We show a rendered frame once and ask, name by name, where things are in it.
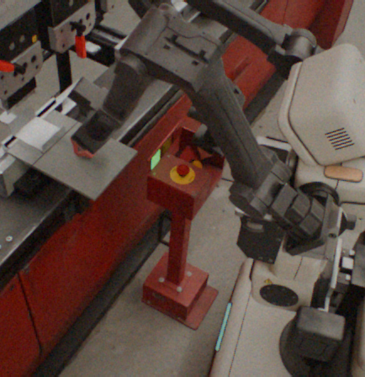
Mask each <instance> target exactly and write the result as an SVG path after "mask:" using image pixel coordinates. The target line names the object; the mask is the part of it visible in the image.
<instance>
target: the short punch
mask: <svg viewBox="0 0 365 377"><path fill-rule="evenodd" d="M35 88H37V85H36V80H35V77H33V78H32V79H31V80H30V81H28V82H27V83H26V84H24V85H23V86H22V87H21V88H20V89H19V90H18V91H17V92H16V93H15V94H14V95H12V96H11V97H10V98H9V99H7V100H1V102H2V105H3V107H4V108H5V109H6V111H7V115H9V114H10V113H12V112H13V110H14V109H16V108H17V107H18V106H19V105H20V104H21V103H22V102H23V101H24V100H26V99H27V98H28V97H29V96H31V95H32V94H34V93H35V90H34V89H35Z"/></svg>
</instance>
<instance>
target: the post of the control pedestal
mask: <svg viewBox="0 0 365 377"><path fill-rule="evenodd" d="M191 225H192V221H190V220H188V219H186V218H184V217H181V216H180V215H177V214H175V213H173V212H172V223H171V233H170V242H169V253H168V264H167V279H168V280H170V281H172V282H173V283H175V284H180V282H181V281H182V279H183V277H184V276H185V271H186V264H187V257H188V245H189V238H190V232H191Z"/></svg>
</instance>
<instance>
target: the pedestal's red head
mask: <svg viewBox="0 0 365 377"><path fill-rule="evenodd" d="M181 123H182V128H181V135H180V143H179V151H178V152H177V153H176V155H175V156H173V155H172V154H170V153H167V152H166V153H165V154H164V155H163V157H161V153H162V146H163V145H164V143H165V141H166V140H167V138H168V137H170V136H173V132H174V131H175V129H176V128H177V127H178V125H179V124H181ZM194 133H195V131H193V130H190V129H189V128H186V127H184V126H183V119H181V120H180V121H179V122H178V123H177V125H176V126H175V127H174V128H173V129H172V131H171V132H170V133H169V134H168V136H167V137H166V138H165V139H164V141H163V142H162V143H161V144H160V145H159V146H158V147H157V148H156V150H155V151H154V152H153V153H152V154H151V156H150V157H149V158H148V159H147V162H148V173H147V191H146V199H148V200H150V201H151V202H153V203H155V204H158V205H160V206H161V207H163V208H165V209H167V210H170V211H171V212H173V213H175V214H177V215H180V216H181V217H184V218H186V219H188V220H190V221H193V219H194V218H195V215H196V214H197V213H198V211H199V210H200V209H201V207H202V206H203V204H204V202H205V201H206V199H207V198H208V197H209V196H210V194H211V193H212V191H213V190H214V188H215V187H216V185H217V184H218V182H219V181H220V180H221V177H222V172H223V167H224V162H225V157H224V155H223V156H222V157H220V155H219V154H217V153H216V152H214V153H213V155H212V156H211V157H205V158H204V159H202V160H201V159H200V154H199V152H198V147H197V146H196V145H194V143H193V142H192V140H193V136H194ZM171 146H172V137H171ZM160 148H161V153H160V161H159V162H158V163H157V164H156V165H155V166H154V167H153V168H152V170H151V159H152V158H153V156H154V154H155V153H156V152H157V151H159V150H160ZM192 160H197V161H199V162H200V163H201V165H202V168H200V167H196V166H194V165H193V164H192V163H190V162H191V161H192ZM180 164H186V165H188V166H189V167H191V168H192V169H193V170H194V172H195V179H194V180H193V181H192V182H191V183H188V184H179V183H175V182H174V181H173V180H172V178H171V170H172V169H173V168H174V167H176V166H178V165H180Z"/></svg>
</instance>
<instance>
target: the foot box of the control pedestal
mask: <svg viewBox="0 0 365 377"><path fill-rule="evenodd" d="M168 253H169V252H167V251H165V253H164V254H163V256H162V257H161V259H160V260H159V262H158V263H157V265H156V266H155V267H154V268H153V270H152V271H151V273H150V274H149V276H148V277H147V279H146V280H145V282H144V283H143V297H142V299H141V302H142V303H144V304H146V305H148V306H150V307H151V308H153V309H155V310H157V311H160V312H161V313H164V314H166V315H168V316H170V317H171V318H173V319H175V320H177V321H179V322H181V323H182V324H184V325H186V326H188V327H190V328H192V329H193V330H196V329H197V328H198V326H199V324H200V322H201V321H202V320H203V318H204V316H205V314H207V312H208V310H209V308H210V306H211V305H212V304H213V302H214V300H215V298H216V296H217V295H218V293H219V291H218V290H217V289H215V288H213V287H211V286H209V285H207V282H208V277H209V273H207V272H205V271H203V270H202V269H200V268H197V267H195V266H194V265H192V264H191V263H188V262H187V264H186V270H187V271H189V272H191V273H193V275H192V277H191V278H190V280H189V281H188V283H187V284H186V286H185V287H184V289H183V290H182V292H181V293H179V292H177V291H176V290H174V289H171V288H169V287H167V286H166V285H164V284H162V283H160V282H158V280H159V278H160V277H161V276H162V275H163V273H164V272H165V270H166V269H167V264H168Z"/></svg>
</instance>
